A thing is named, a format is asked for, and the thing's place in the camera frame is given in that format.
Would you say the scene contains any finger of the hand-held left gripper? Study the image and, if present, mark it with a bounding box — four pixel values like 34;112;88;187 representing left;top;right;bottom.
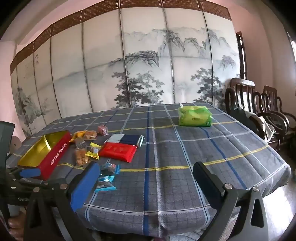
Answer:
7;168;41;179
9;177;60;187

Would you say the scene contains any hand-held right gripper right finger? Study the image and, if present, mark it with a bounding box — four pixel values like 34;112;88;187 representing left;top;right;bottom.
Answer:
193;161;270;241

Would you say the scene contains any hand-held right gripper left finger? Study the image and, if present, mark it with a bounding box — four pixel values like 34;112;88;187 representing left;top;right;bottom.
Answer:
23;161;101;241

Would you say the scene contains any red tin box gold inside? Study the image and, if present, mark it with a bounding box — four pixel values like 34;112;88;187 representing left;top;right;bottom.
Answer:
17;130;72;181

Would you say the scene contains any yellow snack packet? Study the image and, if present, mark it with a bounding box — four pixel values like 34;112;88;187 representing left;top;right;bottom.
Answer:
85;142;102;161

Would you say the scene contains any dark clear snack packet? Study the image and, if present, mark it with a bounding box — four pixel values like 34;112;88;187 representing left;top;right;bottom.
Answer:
74;139;89;150

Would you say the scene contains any orange snack packet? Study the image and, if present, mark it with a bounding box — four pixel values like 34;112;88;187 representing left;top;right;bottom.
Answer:
69;130;97;143

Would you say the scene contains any clear packet of orange snacks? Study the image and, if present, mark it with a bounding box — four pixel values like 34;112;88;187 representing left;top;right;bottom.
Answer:
74;148;92;167

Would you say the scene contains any person's left hand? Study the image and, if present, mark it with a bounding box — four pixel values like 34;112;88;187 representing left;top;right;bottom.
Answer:
6;211;27;235

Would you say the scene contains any round wicker disc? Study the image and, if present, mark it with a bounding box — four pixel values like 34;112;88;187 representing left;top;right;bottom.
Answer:
8;136;22;154

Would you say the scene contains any plaid grey tablecloth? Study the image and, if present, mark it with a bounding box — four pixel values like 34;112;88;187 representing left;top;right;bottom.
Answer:
6;103;292;238

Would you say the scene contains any flat red packet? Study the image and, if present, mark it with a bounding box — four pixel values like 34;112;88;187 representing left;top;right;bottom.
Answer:
98;142;138;163

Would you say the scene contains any grey and navy box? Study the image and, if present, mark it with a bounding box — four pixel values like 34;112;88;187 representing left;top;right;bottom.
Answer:
104;134;145;147

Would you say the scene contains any green tissue pack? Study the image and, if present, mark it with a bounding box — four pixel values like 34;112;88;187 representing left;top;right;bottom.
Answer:
178;103;213;127

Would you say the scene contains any white cloth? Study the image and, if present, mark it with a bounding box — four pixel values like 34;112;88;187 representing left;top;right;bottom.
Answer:
258;116;275;142

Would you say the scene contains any dark wooden armchair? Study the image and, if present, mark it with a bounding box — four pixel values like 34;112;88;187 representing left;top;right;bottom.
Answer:
261;86;292;149
225;78;266;139

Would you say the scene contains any painted folding screen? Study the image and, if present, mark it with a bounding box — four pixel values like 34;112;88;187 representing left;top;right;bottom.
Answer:
10;0;241;137

